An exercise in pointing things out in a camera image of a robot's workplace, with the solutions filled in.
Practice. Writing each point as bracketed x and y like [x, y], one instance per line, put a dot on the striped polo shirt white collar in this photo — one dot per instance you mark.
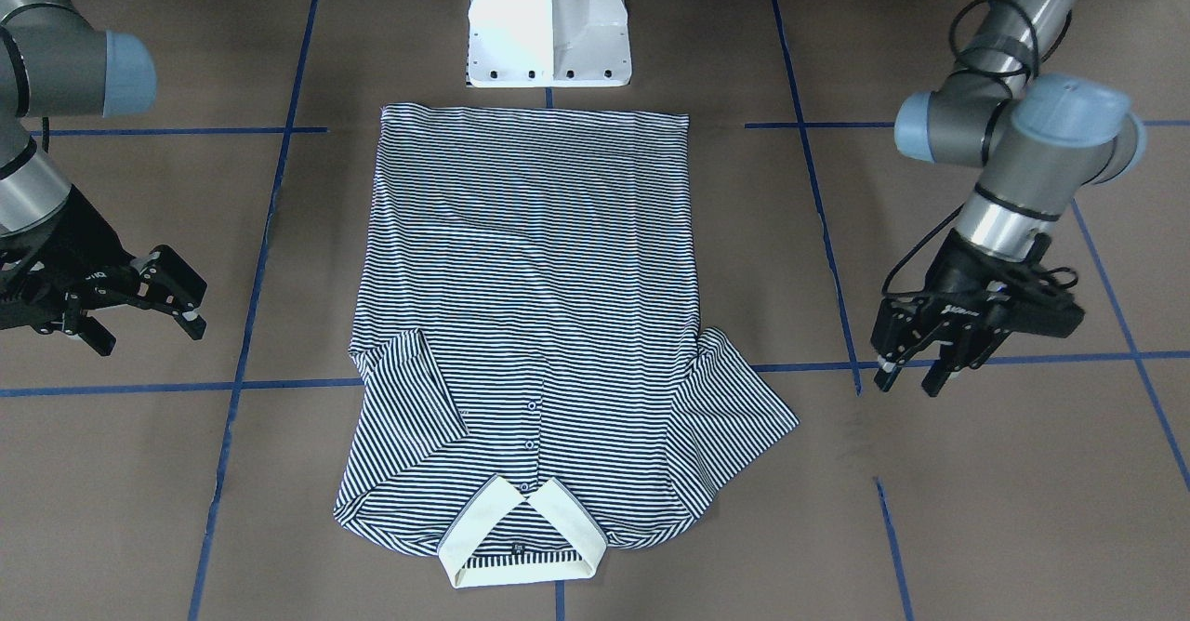
[538, 387]

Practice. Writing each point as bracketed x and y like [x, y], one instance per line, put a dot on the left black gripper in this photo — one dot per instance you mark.
[956, 272]

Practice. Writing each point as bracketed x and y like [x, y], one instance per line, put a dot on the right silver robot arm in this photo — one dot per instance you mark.
[54, 62]

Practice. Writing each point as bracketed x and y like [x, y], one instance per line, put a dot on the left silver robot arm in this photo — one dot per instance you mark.
[1036, 138]

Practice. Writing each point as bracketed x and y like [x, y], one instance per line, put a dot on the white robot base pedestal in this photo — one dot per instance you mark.
[548, 43]

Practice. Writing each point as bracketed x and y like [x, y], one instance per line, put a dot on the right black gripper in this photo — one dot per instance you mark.
[58, 247]

